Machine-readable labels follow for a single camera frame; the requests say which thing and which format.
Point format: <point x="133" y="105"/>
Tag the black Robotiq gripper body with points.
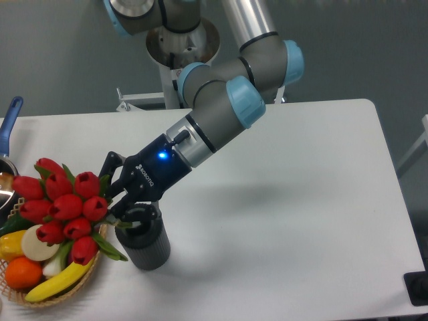
<point x="146" y="175"/>

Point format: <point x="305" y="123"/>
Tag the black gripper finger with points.
<point x="108" y="188"/>
<point x="129" y="211"/>

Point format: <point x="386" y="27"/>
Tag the dark grey ribbed vase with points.
<point x="147" y="244"/>

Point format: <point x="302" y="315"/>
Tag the red tulip bouquet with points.
<point x="68" y="207"/>

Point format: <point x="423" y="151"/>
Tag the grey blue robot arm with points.
<point x="224" y="100"/>

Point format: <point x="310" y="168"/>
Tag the dark red vegetable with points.
<point x="70" y="258"/>

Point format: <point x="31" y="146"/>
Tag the green bok choy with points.
<point x="58" y="262"/>

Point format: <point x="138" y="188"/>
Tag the yellow banana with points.
<point x="65" y="279"/>

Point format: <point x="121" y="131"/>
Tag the beige round disc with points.
<point x="34" y="249"/>

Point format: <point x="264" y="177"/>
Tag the green cucumber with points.
<point x="15" y="223"/>

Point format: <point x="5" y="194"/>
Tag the yellow bell pepper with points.
<point x="11" y="245"/>

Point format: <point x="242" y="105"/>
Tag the orange fruit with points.
<point x="23" y="273"/>

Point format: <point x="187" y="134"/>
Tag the woven wicker basket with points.
<point x="18" y="297"/>

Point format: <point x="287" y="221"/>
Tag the black device at table edge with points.
<point x="416" y="285"/>

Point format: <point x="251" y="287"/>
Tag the blue handled steel pot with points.
<point x="8" y="170"/>

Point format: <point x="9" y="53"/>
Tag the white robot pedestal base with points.
<point x="262" y="60"/>

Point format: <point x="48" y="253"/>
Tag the white frame at right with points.
<point x="414" y="153"/>

